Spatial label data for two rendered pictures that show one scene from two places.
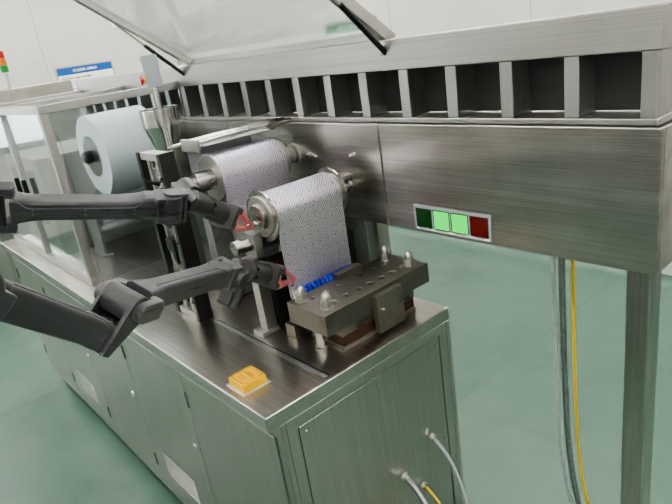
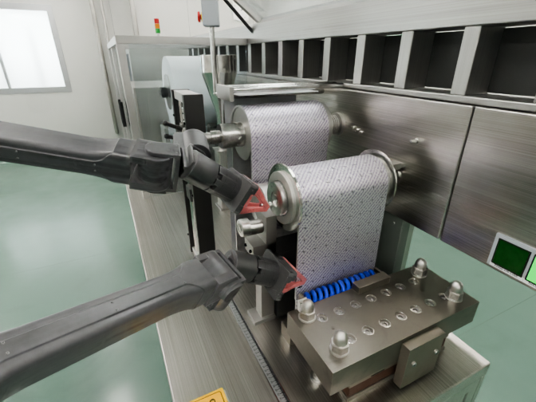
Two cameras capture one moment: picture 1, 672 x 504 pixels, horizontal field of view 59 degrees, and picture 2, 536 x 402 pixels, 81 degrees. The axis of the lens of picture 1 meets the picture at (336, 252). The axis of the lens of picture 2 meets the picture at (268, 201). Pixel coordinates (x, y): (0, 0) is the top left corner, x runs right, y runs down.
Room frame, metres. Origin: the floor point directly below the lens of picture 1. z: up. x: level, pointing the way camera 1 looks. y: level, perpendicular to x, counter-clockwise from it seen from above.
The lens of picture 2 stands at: (0.95, 0.08, 1.53)
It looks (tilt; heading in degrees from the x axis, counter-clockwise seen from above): 25 degrees down; 12
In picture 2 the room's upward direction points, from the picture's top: straight up
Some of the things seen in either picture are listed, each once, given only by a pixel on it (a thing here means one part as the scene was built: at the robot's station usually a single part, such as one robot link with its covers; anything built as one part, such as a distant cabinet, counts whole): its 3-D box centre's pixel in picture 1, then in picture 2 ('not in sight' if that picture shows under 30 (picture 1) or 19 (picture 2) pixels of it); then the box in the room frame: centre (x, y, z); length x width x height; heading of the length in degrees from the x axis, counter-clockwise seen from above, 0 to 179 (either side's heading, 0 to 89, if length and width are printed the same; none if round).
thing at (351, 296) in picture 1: (360, 291); (383, 317); (1.52, -0.05, 1.00); 0.40 x 0.16 x 0.06; 129
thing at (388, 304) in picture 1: (389, 308); (419, 358); (1.46, -0.12, 0.97); 0.10 x 0.03 x 0.11; 129
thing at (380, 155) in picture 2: (330, 191); (372, 179); (1.72, -0.01, 1.25); 0.15 x 0.01 x 0.15; 39
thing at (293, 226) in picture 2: (262, 216); (283, 197); (1.56, 0.18, 1.25); 0.15 x 0.01 x 0.15; 39
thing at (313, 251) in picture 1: (317, 253); (340, 253); (1.59, 0.05, 1.11); 0.23 x 0.01 x 0.18; 129
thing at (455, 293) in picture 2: (408, 257); (455, 289); (1.59, -0.21, 1.05); 0.04 x 0.04 x 0.04
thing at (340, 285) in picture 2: (326, 280); (342, 286); (1.57, 0.04, 1.03); 0.21 x 0.04 x 0.03; 129
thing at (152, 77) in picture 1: (148, 71); (207, 8); (2.01, 0.51, 1.66); 0.07 x 0.07 x 0.10; 18
